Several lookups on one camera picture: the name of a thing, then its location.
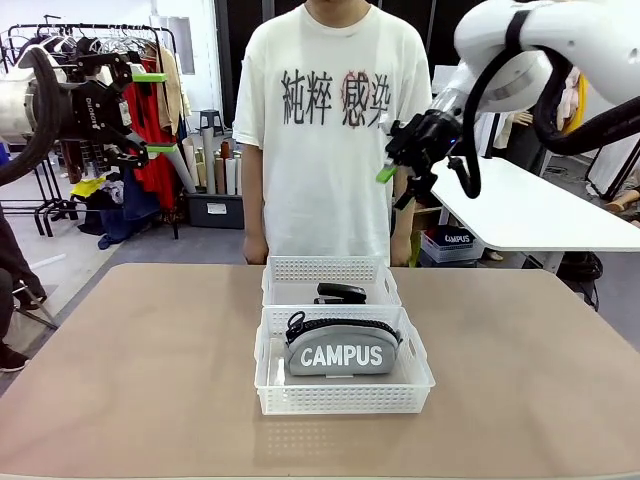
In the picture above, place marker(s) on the grey chair leg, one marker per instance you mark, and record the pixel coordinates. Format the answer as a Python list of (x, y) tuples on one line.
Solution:
[(37, 310)]

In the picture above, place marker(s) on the black shoe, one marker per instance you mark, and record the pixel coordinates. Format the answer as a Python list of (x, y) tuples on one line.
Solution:
[(11, 359)]

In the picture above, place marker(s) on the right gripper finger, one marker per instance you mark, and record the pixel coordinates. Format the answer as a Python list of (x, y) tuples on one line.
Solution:
[(397, 145), (417, 185)]

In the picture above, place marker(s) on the person torso white printed T-shirt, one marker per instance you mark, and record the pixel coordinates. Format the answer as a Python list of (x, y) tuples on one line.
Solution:
[(325, 200)]

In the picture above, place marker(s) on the white basket with CAMPUS item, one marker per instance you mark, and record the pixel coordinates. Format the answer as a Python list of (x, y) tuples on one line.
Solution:
[(452, 245)]

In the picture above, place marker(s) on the blue garment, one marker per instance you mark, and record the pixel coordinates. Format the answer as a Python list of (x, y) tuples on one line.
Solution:
[(135, 210)]

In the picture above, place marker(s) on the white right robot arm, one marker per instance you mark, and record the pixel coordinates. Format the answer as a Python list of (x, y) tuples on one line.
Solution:
[(575, 30)]

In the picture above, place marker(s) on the dark grey storage bin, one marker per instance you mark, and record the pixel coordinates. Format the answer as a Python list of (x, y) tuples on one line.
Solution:
[(215, 212)]

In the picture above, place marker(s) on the brown cardboard box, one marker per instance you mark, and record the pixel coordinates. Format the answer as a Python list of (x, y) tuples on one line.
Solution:
[(427, 220)]

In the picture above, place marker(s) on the brown paper roll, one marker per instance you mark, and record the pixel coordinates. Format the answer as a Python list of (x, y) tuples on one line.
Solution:
[(226, 150)]

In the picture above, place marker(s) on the person's left hand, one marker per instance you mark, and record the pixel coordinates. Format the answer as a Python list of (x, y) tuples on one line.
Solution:
[(402, 252)]

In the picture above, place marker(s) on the tan paper roll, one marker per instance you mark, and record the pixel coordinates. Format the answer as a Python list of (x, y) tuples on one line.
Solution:
[(220, 175)]

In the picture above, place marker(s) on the tall grey cardboard tube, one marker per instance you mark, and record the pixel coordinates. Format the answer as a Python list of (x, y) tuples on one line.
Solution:
[(208, 160)]

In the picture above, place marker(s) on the person's right forearm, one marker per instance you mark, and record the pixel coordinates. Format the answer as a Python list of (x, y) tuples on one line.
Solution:
[(254, 190)]

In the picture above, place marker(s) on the white rectangular board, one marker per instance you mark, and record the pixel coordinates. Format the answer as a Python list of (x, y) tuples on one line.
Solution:
[(172, 35)]

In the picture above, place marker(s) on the black stool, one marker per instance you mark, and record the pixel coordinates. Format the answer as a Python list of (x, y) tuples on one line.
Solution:
[(211, 120)]

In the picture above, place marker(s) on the seated person's dark trouser leg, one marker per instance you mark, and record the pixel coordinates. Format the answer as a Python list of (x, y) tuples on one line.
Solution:
[(12, 255)]

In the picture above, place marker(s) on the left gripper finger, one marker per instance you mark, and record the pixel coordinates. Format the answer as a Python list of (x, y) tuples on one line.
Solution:
[(117, 67), (132, 155)]

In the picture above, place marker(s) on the person's right hand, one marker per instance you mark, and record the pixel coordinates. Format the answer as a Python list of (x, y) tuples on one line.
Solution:
[(255, 250)]

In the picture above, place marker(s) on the black clothes rack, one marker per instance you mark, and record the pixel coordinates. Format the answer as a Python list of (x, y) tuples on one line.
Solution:
[(100, 27)]

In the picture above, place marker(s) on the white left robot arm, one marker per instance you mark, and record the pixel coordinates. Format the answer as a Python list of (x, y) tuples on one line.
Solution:
[(15, 110)]

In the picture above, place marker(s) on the beige hanging garment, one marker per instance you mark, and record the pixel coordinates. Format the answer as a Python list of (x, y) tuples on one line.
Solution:
[(172, 85)]

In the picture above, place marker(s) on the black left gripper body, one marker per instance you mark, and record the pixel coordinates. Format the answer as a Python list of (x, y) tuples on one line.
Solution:
[(92, 112)]

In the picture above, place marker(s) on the white perforated plastic basket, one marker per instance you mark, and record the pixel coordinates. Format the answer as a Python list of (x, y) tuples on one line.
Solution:
[(345, 397), (330, 270)]

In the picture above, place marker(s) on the black stapler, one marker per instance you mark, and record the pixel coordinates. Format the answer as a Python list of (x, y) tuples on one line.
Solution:
[(342, 291)]

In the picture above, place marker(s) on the black framed white panel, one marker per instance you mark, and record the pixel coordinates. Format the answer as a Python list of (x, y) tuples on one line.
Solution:
[(612, 172)]

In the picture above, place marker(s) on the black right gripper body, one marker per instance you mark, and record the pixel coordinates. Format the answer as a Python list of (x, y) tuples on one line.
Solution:
[(435, 140)]

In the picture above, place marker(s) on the yellow cloth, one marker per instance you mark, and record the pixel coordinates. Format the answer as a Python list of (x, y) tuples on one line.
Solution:
[(90, 187)]

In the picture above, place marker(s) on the beige paper roll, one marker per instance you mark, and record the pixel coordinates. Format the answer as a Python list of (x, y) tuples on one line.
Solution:
[(191, 160)]

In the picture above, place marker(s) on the white side table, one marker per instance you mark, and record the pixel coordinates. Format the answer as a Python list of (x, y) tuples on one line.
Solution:
[(520, 210)]

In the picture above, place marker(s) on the person's left forearm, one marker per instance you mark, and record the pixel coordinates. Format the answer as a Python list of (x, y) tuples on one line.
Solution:
[(402, 225)]

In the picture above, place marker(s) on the black bag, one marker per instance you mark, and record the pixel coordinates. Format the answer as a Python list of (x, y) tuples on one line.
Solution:
[(580, 270)]

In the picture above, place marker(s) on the grey CAMPUS pencil case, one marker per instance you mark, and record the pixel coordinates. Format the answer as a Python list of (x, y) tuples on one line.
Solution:
[(345, 355)]

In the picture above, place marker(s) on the red hanging garment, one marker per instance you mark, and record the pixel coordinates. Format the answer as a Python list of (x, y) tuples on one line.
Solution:
[(150, 115)]

